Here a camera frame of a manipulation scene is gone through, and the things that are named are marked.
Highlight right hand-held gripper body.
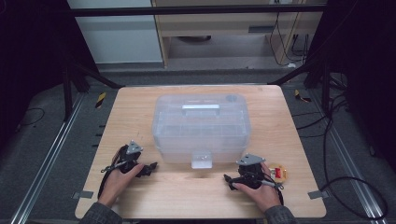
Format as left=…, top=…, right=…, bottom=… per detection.
left=235, top=153, right=266, bottom=190

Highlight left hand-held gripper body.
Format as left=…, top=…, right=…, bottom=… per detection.
left=115, top=139, right=144, bottom=175

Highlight small round tin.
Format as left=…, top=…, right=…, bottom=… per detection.
left=268, top=163, right=289, bottom=184

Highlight clear plastic storage box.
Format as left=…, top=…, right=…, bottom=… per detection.
left=151, top=92, right=252, bottom=170

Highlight person's left hand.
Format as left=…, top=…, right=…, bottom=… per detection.
left=97, top=162, right=146, bottom=208

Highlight person's right hand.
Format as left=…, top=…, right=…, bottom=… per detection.
left=233, top=161, right=283, bottom=215

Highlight yellow black striped tape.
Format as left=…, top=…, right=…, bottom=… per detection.
left=94, top=91, right=107, bottom=109
left=293, top=89, right=312, bottom=104

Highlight grey tape piece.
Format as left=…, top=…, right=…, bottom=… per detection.
left=71, top=190, right=94, bottom=200
left=307, top=189, right=330, bottom=200

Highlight white cabinet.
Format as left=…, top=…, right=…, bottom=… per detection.
left=66, top=0, right=164, bottom=64

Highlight black curtain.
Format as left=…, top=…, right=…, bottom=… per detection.
left=306, top=0, right=396, bottom=172
left=0, top=0, right=101, bottom=147

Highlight light wooden desk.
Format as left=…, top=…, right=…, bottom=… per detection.
left=151, top=0, right=328, bottom=68

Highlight black cable with metal plug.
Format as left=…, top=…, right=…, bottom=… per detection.
left=260, top=178, right=285, bottom=206
left=97, top=145, right=129, bottom=200

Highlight bundle of black floor cables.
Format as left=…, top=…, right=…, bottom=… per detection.
left=292, top=92, right=349, bottom=139

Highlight black frame brace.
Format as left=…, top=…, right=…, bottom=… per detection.
left=66, top=59, right=124, bottom=90
left=269, top=60, right=325, bottom=87

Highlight aluminium floor rail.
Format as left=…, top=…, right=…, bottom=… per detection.
left=10, top=92, right=85, bottom=224
left=311, top=90, right=389, bottom=224

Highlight black frame post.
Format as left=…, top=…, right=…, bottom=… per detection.
left=62, top=66, right=74, bottom=122
left=321, top=63, right=331, bottom=115

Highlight thin black floor cable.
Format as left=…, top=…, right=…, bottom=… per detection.
left=18, top=106, right=46, bottom=127

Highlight hanging black desk cables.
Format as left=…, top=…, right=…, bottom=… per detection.
left=269, top=12, right=312, bottom=67

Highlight looped black floor cable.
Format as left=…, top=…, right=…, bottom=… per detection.
left=320, top=176, right=389, bottom=220

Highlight black horizontal frame bar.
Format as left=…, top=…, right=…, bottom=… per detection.
left=66, top=4, right=328, bottom=17

